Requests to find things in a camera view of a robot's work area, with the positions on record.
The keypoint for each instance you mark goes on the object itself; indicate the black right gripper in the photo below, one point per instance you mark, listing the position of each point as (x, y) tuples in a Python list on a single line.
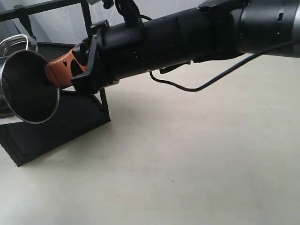
[(70, 68)]

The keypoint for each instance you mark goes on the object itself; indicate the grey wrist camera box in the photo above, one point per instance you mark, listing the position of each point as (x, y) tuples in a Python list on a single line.
[(92, 2)]

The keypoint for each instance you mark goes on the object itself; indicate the stainless steel mug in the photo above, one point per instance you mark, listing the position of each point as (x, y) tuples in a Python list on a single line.
[(26, 94)]

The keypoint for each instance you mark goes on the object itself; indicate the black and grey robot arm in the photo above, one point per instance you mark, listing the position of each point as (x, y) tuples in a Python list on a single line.
[(215, 30)]

